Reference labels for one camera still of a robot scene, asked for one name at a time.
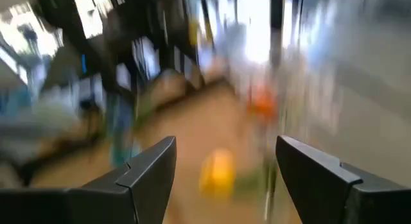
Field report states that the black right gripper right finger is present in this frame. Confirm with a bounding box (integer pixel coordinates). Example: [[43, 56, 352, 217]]
[[275, 135, 411, 224]]

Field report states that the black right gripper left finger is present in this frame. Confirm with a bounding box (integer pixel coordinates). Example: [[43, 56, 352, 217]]
[[0, 135, 177, 224]]

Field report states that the yellow artificial tulip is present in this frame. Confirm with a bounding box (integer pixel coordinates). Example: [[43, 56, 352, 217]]
[[198, 148, 279, 222]]

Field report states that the orange artificial tulip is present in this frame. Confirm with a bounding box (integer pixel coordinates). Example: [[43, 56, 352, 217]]
[[246, 85, 279, 123]]

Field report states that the blue glass vase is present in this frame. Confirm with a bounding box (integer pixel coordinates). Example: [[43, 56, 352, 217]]
[[105, 92, 143, 168]]

